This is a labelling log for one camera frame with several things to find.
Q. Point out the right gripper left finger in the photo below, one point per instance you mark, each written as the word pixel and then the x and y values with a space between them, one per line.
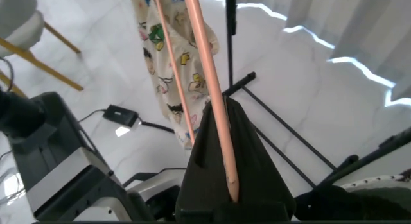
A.
pixel 202 179

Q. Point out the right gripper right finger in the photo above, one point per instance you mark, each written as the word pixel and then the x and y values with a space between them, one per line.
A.
pixel 263 185

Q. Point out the pink clothes hanger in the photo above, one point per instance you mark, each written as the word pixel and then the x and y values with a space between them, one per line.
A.
pixel 207 73

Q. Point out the cream printed garment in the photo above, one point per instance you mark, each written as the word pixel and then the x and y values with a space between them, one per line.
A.
pixel 160 73

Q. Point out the black clothes rack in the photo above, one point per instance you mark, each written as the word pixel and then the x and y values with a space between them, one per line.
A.
pixel 230 41

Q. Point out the black power adapter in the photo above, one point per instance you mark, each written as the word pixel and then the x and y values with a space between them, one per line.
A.
pixel 120 115

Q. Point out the white curtain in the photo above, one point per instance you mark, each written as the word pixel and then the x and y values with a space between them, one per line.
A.
pixel 353 22

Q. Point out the white chair with wooden legs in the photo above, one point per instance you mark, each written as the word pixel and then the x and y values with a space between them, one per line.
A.
pixel 19 28

